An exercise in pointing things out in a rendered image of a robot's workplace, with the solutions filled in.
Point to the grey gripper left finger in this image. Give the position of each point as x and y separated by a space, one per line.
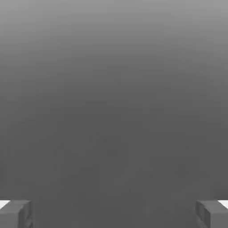
14 214

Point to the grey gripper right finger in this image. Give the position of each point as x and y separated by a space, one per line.
213 214

